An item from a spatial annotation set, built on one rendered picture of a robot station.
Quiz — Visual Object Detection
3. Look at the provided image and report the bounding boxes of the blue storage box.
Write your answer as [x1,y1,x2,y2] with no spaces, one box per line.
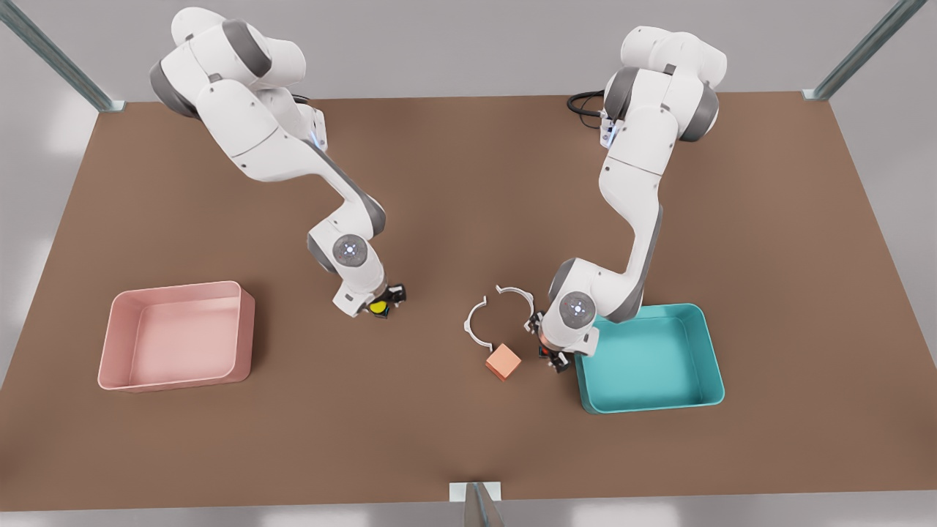
[574,303,726,416]

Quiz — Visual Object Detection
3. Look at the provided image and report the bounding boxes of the pink storage box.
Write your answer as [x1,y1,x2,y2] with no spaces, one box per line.
[97,281,256,393]

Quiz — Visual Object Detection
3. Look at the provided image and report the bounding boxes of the orange cube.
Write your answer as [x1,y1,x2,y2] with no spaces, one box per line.
[485,343,523,382]

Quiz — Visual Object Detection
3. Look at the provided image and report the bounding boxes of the white open ring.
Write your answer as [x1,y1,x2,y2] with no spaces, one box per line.
[464,284,538,347]

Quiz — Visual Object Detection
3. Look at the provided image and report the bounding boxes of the silver frame post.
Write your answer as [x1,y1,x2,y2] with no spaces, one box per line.
[448,481,505,527]
[802,0,930,102]
[0,0,126,113]

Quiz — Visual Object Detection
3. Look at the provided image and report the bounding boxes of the black cable loop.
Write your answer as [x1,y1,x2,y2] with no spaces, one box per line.
[567,90,608,130]

